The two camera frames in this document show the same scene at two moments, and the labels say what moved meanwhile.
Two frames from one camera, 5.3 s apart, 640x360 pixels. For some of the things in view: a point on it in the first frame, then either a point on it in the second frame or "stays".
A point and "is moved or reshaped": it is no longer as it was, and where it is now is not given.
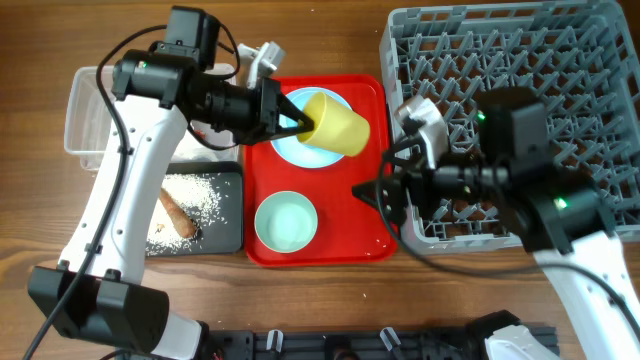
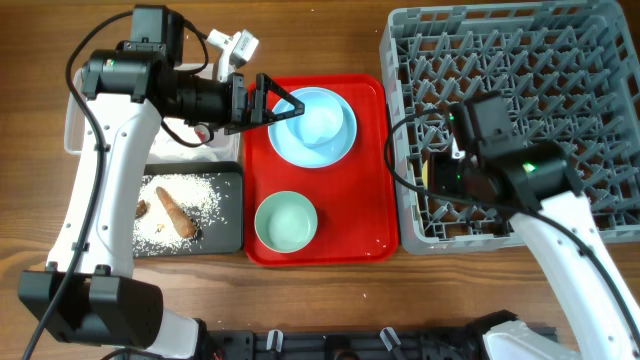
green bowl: (286, 221) stays
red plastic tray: (353, 227) stays
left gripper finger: (292, 118) → (265, 83)
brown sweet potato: (179, 216) stays
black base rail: (439, 343) stays
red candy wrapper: (201, 134) stays
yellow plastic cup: (336, 126) is moved or reshaped
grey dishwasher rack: (582, 56) stays
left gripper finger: (278, 133) → (282, 116)
